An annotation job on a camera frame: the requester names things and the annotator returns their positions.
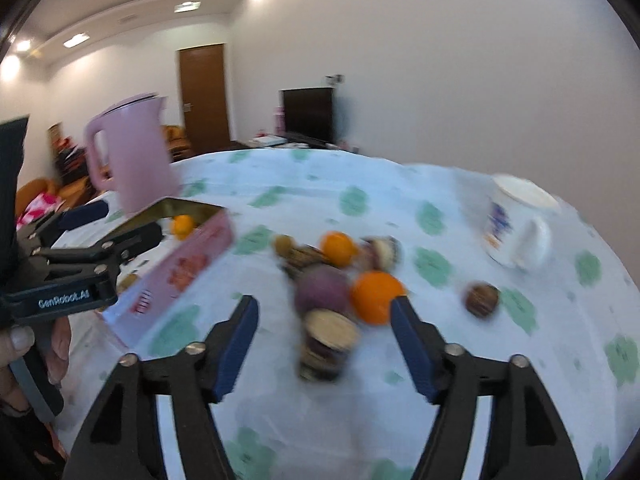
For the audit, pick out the dark storage shelf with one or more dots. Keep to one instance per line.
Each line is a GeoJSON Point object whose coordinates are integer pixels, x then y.
{"type": "Point", "coordinates": [67, 157]}

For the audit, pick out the rectangular ceiling light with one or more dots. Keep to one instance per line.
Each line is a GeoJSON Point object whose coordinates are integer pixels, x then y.
{"type": "Point", "coordinates": [76, 40]}
{"type": "Point", "coordinates": [187, 6]}

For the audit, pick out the purple passion fruit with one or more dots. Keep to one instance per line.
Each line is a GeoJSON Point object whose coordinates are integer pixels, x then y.
{"type": "Point", "coordinates": [320, 290]}

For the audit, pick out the brown leather armchair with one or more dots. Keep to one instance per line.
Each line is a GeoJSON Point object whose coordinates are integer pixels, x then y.
{"type": "Point", "coordinates": [176, 141]}

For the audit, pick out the wall power socket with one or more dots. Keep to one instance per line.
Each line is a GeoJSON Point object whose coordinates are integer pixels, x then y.
{"type": "Point", "coordinates": [335, 79]}

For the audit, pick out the person's left hand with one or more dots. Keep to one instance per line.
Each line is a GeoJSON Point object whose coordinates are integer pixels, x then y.
{"type": "Point", "coordinates": [19, 341]}

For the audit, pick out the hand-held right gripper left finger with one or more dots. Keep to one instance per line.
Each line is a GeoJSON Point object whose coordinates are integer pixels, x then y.
{"type": "Point", "coordinates": [239, 347]}

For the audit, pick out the white tablecloth green print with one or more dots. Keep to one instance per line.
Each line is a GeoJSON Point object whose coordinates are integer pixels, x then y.
{"type": "Point", "coordinates": [310, 195]}

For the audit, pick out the orange mandarin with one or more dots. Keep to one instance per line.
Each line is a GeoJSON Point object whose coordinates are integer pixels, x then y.
{"type": "Point", "coordinates": [182, 225]}
{"type": "Point", "coordinates": [377, 297]}
{"type": "Point", "coordinates": [339, 248]}

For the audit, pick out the orange sofa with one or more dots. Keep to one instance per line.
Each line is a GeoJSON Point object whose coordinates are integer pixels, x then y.
{"type": "Point", "coordinates": [70, 189]}

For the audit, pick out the pink electric kettle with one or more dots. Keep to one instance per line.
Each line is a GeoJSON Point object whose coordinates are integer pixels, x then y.
{"type": "Point", "coordinates": [135, 160]}

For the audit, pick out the black television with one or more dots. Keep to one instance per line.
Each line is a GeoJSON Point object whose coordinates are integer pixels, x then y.
{"type": "Point", "coordinates": [307, 115]}

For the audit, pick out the white printed mug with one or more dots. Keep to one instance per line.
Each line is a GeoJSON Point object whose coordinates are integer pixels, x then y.
{"type": "Point", "coordinates": [505, 225]}

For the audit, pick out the white flat box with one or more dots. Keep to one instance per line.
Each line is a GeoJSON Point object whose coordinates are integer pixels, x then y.
{"type": "Point", "coordinates": [265, 140]}

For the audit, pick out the brown wrinkled walnut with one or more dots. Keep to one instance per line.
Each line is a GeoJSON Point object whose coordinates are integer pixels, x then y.
{"type": "Point", "coordinates": [305, 258]}

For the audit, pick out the low television cabinet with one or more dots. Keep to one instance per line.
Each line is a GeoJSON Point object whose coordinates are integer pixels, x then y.
{"type": "Point", "coordinates": [320, 143]}

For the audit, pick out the round ceiling spotlight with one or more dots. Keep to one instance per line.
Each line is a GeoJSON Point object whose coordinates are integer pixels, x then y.
{"type": "Point", "coordinates": [23, 45]}

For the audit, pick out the brown wooden door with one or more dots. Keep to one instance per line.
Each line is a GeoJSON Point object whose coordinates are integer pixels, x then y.
{"type": "Point", "coordinates": [202, 100]}

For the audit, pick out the pink patterned cushion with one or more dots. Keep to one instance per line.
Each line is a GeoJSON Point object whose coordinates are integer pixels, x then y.
{"type": "Point", "coordinates": [37, 208]}

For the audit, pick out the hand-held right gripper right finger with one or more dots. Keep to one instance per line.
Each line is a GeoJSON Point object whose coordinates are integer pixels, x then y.
{"type": "Point", "coordinates": [414, 355]}

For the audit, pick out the ceiling air vent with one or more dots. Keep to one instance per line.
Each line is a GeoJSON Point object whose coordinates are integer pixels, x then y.
{"type": "Point", "coordinates": [127, 18]}

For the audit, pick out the pink cardboard box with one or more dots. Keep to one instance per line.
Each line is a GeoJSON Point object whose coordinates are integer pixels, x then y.
{"type": "Point", "coordinates": [175, 275]}

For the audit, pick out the pink bottle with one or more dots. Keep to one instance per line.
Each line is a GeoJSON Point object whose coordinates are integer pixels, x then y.
{"type": "Point", "coordinates": [278, 119]}

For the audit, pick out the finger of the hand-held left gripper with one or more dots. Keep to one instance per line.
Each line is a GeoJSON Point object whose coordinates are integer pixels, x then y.
{"type": "Point", "coordinates": [135, 241]}
{"type": "Point", "coordinates": [85, 213]}

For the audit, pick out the brown nut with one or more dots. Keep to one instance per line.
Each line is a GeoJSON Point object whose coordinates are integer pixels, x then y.
{"type": "Point", "coordinates": [482, 300]}

